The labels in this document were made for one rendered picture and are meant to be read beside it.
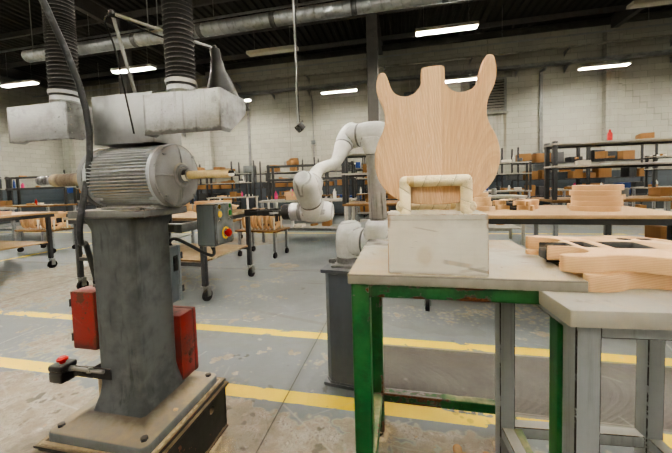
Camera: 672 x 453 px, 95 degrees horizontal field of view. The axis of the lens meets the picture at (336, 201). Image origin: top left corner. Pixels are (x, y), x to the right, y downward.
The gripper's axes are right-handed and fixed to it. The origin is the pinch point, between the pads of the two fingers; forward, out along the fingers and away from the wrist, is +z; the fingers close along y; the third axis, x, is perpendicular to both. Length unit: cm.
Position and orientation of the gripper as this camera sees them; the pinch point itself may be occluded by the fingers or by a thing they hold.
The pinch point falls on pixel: (252, 212)
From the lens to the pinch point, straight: 159.1
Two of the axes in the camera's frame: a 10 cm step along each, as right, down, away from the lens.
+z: -9.8, 0.2, 2.1
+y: 2.1, -0.6, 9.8
